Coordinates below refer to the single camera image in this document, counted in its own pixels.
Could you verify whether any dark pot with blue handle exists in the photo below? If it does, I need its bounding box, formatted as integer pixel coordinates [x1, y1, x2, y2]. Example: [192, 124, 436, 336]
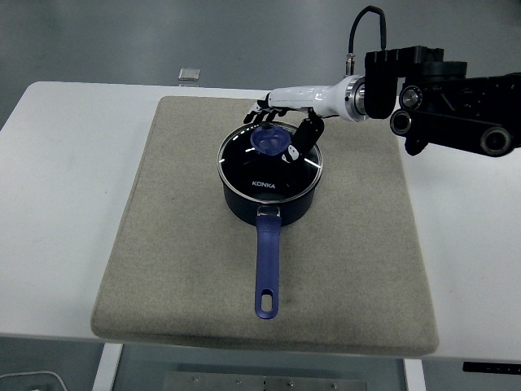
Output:
[221, 173, 319, 321]

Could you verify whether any grey metal plate with screws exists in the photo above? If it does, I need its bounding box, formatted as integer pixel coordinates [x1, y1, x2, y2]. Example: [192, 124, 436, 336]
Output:
[162, 370, 370, 391]

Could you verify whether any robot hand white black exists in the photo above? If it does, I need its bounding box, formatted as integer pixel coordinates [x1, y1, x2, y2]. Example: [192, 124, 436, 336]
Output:
[243, 75, 361, 165]

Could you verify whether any grey fabric mat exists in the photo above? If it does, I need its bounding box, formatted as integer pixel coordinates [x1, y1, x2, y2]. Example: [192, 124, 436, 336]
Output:
[89, 95, 440, 355]

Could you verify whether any glass lid with blue knob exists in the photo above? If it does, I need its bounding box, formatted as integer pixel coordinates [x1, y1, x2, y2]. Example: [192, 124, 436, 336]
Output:
[217, 121, 325, 204]

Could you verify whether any black bar under table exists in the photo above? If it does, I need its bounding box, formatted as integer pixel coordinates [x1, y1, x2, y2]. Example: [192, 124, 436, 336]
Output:
[462, 361, 521, 374]

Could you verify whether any white table leg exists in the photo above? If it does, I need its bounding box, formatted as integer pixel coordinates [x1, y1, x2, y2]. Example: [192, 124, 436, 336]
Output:
[402, 358, 427, 391]
[90, 343, 124, 391]

